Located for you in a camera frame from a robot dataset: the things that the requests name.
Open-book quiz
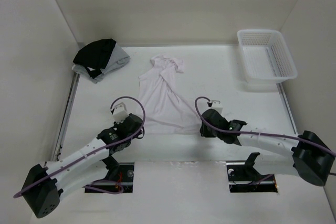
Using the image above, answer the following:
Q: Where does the white tank top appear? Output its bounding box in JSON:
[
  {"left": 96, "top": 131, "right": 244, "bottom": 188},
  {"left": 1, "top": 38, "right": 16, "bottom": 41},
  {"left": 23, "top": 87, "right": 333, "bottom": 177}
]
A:
[{"left": 138, "top": 54, "right": 201, "bottom": 134}]

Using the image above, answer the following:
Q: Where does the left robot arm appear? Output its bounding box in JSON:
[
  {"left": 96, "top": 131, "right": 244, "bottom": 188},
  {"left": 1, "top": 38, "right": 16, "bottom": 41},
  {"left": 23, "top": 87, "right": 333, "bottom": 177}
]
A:
[{"left": 22, "top": 114, "right": 143, "bottom": 219}]

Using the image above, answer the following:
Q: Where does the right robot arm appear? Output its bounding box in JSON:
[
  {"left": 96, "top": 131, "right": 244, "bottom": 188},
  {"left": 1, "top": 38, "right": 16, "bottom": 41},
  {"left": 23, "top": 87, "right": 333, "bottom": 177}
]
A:
[{"left": 200, "top": 109, "right": 335, "bottom": 187}]

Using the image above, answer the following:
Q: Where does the grey folded tank top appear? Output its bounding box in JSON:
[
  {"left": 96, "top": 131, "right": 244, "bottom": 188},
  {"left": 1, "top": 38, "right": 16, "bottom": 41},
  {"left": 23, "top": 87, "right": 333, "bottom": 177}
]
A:
[{"left": 72, "top": 44, "right": 130, "bottom": 84}]

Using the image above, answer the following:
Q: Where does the black folded tank top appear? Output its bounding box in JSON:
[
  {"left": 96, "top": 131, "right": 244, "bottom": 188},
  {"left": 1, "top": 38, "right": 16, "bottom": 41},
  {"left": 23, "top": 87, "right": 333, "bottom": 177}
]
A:
[{"left": 73, "top": 39, "right": 116, "bottom": 79}]

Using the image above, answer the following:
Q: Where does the white plastic basket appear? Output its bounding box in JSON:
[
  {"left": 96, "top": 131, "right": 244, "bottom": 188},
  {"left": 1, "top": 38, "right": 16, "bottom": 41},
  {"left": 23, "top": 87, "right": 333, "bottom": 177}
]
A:
[{"left": 237, "top": 29, "right": 298, "bottom": 84}]

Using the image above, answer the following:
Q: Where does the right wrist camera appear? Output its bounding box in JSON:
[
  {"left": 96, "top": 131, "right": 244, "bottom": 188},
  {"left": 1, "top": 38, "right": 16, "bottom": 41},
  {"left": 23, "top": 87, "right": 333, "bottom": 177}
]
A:
[{"left": 207, "top": 100, "right": 223, "bottom": 114}]

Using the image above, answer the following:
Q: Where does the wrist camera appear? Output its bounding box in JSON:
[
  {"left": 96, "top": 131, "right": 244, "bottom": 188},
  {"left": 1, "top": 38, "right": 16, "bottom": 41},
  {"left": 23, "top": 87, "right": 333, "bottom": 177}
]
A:
[
  {"left": 110, "top": 102, "right": 129, "bottom": 124},
  {"left": 207, "top": 100, "right": 223, "bottom": 114}
]

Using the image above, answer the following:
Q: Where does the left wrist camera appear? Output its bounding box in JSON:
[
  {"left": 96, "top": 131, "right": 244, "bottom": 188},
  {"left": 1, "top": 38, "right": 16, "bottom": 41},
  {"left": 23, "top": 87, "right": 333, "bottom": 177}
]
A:
[{"left": 110, "top": 102, "right": 129, "bottom": 124}]

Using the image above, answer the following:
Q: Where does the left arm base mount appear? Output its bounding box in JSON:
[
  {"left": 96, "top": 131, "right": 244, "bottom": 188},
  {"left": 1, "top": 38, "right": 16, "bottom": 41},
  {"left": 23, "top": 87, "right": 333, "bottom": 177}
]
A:
[{"left": 84, "top": 163, "right": 135, "bottom": 195}]

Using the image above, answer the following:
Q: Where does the left aluminium table rail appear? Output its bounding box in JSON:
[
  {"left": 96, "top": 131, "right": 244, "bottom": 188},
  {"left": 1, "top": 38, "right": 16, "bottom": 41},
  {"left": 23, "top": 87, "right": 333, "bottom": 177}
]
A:
[{"left": 50, "top": 70, "right": 80, "bottom": 161}]

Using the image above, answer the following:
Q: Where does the aluminium table rail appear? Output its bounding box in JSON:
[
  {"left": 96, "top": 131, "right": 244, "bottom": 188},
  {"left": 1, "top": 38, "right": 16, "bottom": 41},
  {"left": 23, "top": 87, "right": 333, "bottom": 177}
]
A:
[
  {"left": 50, "top": 70, "right": 80, "bottom": 161},
  {"left": 277, "top": 83, "right": 298, "bottom": 134}
]

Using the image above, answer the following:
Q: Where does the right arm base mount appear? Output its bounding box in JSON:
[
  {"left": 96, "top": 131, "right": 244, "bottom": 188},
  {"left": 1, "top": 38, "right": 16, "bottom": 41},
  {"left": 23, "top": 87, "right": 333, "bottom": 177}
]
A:
[{"left": 226, "top": 152, "right": 278, "bottom": 193}]

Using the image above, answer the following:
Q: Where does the right aluminium table rail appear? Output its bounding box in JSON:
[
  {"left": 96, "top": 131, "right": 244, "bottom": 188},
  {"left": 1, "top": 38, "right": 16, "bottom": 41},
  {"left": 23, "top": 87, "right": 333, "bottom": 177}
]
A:
[{"left": 277, "top": 83, "right": 298, "bottom": 134}]

